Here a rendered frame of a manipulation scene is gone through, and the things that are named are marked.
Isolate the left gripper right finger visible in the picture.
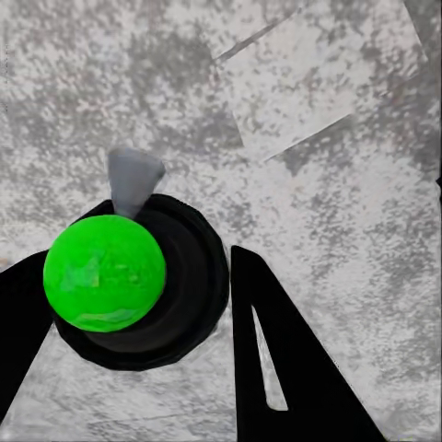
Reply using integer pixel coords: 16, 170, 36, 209
229, 245, 386, 442

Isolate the insectifuge atomizer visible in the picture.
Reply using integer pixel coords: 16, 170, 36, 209
43, 148, 231, 372

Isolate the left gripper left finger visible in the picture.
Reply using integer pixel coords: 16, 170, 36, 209
0, 250, 53, 424

